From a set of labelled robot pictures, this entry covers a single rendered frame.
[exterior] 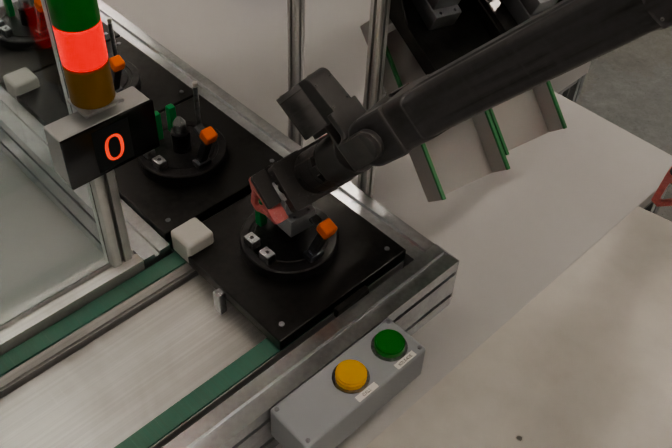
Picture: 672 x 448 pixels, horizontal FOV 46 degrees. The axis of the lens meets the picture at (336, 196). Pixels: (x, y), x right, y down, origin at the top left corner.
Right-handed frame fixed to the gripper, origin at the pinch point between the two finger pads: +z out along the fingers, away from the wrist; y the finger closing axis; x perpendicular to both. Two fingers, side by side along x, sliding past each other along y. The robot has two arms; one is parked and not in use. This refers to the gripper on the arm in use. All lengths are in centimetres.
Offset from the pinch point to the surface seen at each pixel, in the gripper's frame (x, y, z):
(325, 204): 5.4, -9.7, 9.4
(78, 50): -23.5, 20.6, -14.2
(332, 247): 10.7, -3.2, 2.5
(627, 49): 24, -236, 118
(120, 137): -14.9, 18.0, -4.8
